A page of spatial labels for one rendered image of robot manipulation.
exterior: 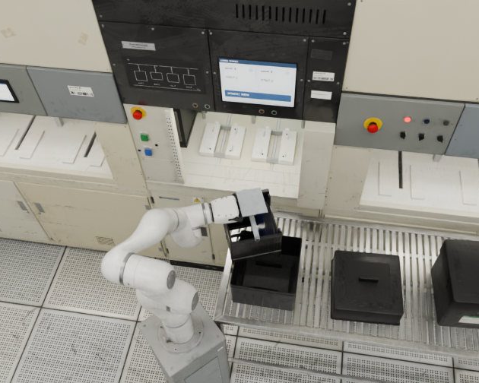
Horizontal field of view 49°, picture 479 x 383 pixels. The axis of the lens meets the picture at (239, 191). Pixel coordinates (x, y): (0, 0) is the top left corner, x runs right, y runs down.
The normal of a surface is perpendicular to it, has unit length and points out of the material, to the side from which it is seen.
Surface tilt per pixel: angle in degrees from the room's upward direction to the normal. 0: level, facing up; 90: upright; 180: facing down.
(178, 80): 90
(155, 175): 90
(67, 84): 90
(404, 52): 90
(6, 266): 0
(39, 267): 0
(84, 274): 0
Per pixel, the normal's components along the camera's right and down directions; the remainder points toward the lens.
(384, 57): -0.16, 0.80
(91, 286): -0.04, -0.59
